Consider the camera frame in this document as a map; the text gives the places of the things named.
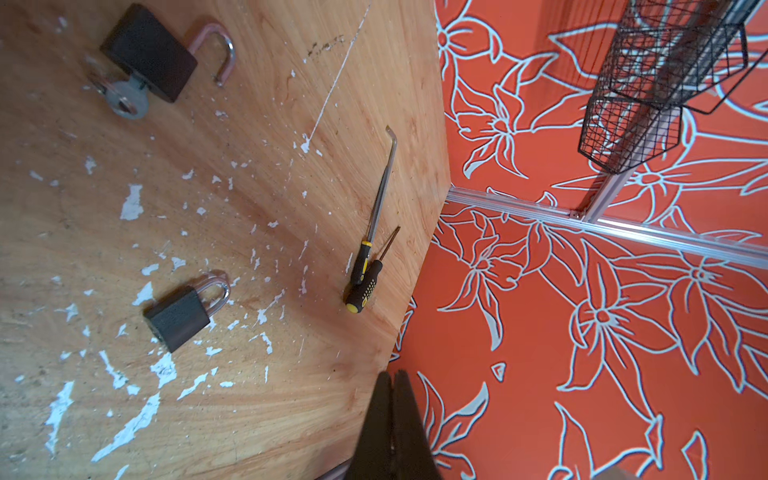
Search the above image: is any black yellow screwdriver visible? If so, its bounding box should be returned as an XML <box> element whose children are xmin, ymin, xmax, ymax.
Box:
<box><xmin>345</xmin><ymin>226</ymin><xmax>401</xmax><ymax>313</ymax></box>

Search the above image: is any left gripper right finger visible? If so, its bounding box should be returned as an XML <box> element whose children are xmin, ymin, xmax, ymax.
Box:
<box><xmin>393</xmin><ymin>370</ymin><xmax>441</xmax><ymax>480</ymax></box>

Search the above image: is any black wire wall basket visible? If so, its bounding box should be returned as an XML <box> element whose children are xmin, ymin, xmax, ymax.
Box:
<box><xmin>578</xmin><ymin>1</ymin><xmax>758</xmax><ymax>175</ymax></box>

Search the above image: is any small silver key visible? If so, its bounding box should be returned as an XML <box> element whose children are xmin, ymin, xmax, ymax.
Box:
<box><xmin>88</xmin><ymin>72</ymin><xmax>149</xmax><ymax>120</ymax></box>

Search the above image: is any dark padlock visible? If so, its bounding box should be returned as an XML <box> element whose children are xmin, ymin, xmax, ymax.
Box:
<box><xmin>143</xmin><ymin>270</ymin><xmax>231</xmax><ymax>353</ymax></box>
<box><xmin>100</xmin><ymin>3</ymin><xmax>236</xmax><ymax>103</ymax></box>

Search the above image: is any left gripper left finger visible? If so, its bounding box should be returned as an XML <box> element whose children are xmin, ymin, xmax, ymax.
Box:
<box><xmin>345</xmin><ymin>371</ymin><xmax>393</xmax><ymax>480</ymax></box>

